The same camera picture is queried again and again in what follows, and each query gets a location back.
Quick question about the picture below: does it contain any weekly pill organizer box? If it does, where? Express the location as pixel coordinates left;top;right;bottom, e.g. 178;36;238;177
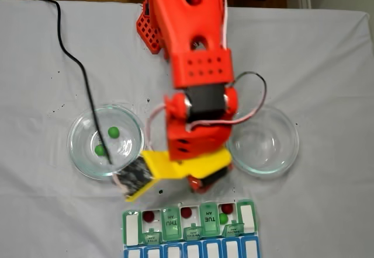
121;198;261;258

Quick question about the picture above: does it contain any glass bowl for red candies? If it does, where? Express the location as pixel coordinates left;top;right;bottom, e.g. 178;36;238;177
227;104;300;179

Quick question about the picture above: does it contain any glass bowl for green candies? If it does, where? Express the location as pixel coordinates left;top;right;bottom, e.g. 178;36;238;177
67;103;147;180

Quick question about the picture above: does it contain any white tablecloth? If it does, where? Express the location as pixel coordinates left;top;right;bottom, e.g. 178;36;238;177
0;0;370;258

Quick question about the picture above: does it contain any camera board on yellow mount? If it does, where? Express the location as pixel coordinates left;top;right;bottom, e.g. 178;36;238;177
112;149;169;203

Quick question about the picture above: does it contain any black camera cable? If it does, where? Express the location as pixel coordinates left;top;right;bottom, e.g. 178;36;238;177
39;0;114;166

